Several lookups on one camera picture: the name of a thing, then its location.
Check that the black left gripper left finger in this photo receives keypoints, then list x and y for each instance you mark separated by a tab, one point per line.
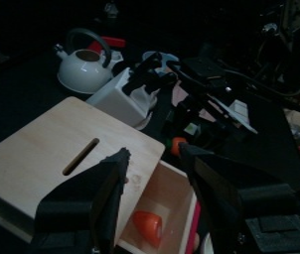
75	211

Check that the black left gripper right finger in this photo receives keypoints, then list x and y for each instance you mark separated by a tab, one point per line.
245	211

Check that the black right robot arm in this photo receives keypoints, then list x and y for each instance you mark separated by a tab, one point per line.
263	139

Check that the orange toy carrot piece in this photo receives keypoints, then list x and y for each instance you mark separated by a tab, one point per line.
149	226

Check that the wooden drawer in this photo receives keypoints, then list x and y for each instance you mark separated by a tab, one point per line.
168	195

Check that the orange carrot piece green end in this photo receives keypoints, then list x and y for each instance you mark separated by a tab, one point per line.
177	145

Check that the wooden box with slot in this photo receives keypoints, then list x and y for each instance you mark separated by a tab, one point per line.
38	149

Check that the white knife block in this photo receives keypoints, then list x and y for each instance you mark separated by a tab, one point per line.
116	99

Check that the pink toy piece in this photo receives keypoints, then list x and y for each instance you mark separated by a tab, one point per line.
180	94

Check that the light blue toy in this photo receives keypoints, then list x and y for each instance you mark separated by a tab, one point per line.
168	59

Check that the red toy piece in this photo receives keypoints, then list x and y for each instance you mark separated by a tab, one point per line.
113	42

